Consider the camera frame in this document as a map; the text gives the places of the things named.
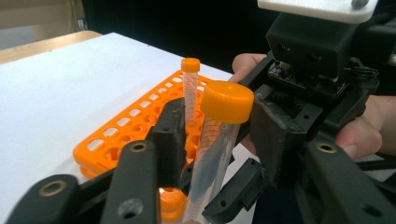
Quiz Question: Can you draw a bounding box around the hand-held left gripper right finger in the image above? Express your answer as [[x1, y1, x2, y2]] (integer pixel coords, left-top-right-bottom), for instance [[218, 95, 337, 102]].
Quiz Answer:
[[249, 98, 308, 189]]

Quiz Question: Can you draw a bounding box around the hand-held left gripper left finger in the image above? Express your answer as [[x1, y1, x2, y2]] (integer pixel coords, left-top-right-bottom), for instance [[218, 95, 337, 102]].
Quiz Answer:
[[145, 97, 189, 189]]

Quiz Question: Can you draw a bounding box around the orange cap graduated tube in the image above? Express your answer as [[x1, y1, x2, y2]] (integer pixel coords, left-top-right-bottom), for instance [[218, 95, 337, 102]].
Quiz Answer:
[[183, 79, 256, 224], [180, 57, 202, 127]]

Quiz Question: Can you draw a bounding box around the orange plastic tube rack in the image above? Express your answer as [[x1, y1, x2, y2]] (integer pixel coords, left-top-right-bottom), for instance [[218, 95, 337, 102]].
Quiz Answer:
[[72, 69, 220, 224]]

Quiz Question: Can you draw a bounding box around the dark curtain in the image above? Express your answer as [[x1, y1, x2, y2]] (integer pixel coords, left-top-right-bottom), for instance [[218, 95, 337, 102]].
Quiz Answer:
[[81, 0, 281, 74]]

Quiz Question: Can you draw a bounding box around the white board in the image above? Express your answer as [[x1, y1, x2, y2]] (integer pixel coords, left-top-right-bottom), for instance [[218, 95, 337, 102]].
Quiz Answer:
[[0, 32, 260, 224]]

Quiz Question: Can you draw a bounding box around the wooden table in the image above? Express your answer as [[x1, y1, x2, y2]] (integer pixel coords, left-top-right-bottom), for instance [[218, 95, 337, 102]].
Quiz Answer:
[[0, 29, 104, 65]]

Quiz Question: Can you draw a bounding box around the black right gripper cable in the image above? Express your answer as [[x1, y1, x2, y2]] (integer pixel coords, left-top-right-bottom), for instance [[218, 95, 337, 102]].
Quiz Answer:
[[344, 57, 381, 80]]

